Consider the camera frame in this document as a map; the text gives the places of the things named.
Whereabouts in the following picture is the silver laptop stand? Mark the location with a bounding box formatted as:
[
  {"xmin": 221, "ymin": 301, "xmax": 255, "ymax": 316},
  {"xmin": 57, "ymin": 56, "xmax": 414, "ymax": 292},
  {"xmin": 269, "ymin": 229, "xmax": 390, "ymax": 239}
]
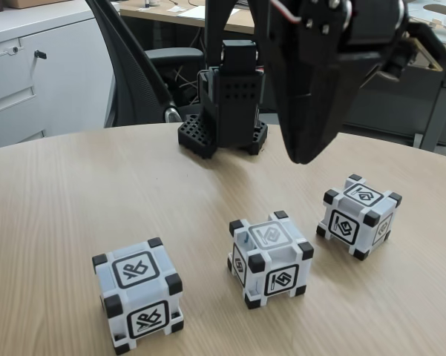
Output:
[{"xmin": 407, "ymin": 0, "xmax": 446, "ymax": 45}]

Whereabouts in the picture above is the white filing cabinet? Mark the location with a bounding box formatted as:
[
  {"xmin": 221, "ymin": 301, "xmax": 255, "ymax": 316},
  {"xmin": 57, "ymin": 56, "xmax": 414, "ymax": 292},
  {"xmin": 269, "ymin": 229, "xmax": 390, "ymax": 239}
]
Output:
[{"xmin": 0, "ymin": 6, "xmax": 116, "ymax": 152}]

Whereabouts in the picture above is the brown cardboard box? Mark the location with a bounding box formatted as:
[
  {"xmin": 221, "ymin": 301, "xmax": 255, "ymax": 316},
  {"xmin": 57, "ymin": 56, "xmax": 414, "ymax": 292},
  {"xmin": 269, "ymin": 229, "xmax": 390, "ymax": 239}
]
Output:
[{"xmin": 1, "ymin": 0, "xmax": 66, "ymax": 10}]

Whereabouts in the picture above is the white cube zigzag-diamond symbol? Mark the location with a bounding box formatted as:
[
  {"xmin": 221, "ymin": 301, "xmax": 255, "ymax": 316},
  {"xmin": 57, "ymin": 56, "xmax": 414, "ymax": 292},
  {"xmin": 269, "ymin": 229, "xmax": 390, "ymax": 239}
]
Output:
[{"xmin": 228, "ymin": 210, "xmax": 315, "ymax": 311}]

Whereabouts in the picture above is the white cube crossed-lines symbol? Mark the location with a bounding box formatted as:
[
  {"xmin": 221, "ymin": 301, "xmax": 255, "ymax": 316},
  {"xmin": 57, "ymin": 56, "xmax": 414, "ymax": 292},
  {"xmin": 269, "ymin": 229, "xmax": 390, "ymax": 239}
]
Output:
[{"xmin": 91, "ymin": 237, "xmax": 185, "ymax": 353}]

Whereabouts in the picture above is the red white servo cable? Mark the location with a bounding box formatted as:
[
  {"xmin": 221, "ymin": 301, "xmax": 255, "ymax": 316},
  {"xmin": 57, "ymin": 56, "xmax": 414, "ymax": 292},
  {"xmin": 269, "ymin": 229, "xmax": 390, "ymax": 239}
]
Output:
[{"xmin": 272, "ymin": 0, "xmax": 305, "ymax": 27}]

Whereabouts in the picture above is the white paper sheet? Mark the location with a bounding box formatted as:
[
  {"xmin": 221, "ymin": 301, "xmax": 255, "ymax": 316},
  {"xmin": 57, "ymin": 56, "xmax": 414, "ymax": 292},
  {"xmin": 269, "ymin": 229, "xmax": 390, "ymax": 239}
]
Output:
[{"xmin": 169, "ymin": 5, "xmax": 206, "ymax": 19}]

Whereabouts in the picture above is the white cube stacked-diamonds symbol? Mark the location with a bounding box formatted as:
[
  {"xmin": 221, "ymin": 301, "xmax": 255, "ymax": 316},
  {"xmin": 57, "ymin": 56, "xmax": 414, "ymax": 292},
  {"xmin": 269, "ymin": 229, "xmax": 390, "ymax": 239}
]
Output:
[{"xmin": 316, "ymin": 174, "xmax": 404, "ymax": 261}]

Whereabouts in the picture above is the wooden office desk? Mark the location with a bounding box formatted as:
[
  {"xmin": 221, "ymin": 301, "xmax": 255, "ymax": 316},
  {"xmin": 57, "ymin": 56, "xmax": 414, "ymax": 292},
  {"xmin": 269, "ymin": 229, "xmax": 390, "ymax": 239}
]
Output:
[{"xmin": 119, "ymin": 0, "xmax": 446, "ymax": 153}]

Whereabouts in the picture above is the black office chair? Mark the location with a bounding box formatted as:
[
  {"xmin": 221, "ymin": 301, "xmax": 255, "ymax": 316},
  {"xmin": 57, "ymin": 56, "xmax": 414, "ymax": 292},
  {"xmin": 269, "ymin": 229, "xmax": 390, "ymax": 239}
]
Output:
[{"xmin": 84, "ymin": 0, "xmax": 209, "ymax": 129}]

